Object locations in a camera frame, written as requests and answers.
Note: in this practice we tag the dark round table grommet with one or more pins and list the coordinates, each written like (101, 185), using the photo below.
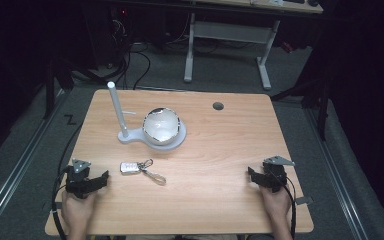
(218, 106)

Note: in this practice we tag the wooden desk with white legs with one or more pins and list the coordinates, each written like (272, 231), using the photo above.
(228, 31)

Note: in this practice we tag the black metal stand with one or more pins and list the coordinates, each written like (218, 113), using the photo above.
(321, 110)
(49, 93)

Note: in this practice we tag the person's left hand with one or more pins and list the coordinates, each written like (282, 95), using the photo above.
(78, 208)

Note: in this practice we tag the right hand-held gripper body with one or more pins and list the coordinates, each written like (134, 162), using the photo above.
(275, 175)

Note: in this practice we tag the grey tag on table edge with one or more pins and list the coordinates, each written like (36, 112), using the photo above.
(304, 200)

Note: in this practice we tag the white stand with pole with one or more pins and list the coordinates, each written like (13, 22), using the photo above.
(126, 135)

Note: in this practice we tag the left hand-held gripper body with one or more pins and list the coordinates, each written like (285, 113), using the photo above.
(77, 181)

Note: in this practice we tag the grey metal floor rail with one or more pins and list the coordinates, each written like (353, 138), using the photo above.
(16, 170)
(338, 173)

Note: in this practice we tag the person's right hand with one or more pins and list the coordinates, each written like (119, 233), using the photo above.
(275, 201)

